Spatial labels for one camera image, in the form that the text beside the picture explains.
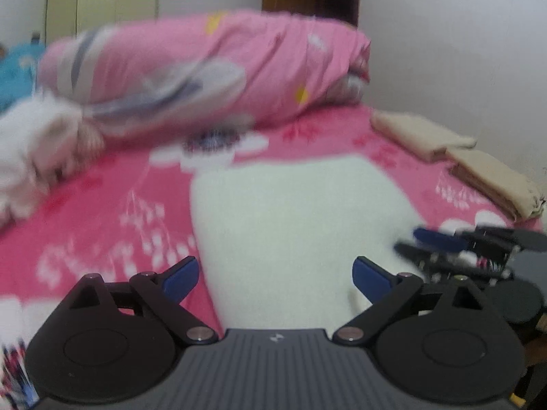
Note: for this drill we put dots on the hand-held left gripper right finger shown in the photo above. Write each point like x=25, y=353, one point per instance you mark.
x=369, y=279

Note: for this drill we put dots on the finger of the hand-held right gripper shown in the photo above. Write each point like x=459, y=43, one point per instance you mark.
x=423, y=256
x=438, y=239

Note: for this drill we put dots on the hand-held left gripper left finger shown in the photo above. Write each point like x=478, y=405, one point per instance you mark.
x=181, y=279

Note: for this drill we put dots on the cream sweater with deer embroidery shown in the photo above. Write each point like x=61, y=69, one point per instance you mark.
x=290, y=230

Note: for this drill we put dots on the folded tan garment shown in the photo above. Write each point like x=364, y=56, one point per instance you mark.
x=500, y=183

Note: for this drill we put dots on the folded light beige garment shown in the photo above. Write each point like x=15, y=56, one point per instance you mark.
x=423, y=134

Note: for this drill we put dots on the crumpled white cloth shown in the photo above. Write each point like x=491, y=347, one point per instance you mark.
x=30, y=145

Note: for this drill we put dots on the pink patterned quilt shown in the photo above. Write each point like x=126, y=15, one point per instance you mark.
x=213, y=59

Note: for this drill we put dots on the pale green wardrobe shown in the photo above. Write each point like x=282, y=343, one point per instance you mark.
x=102, y=0

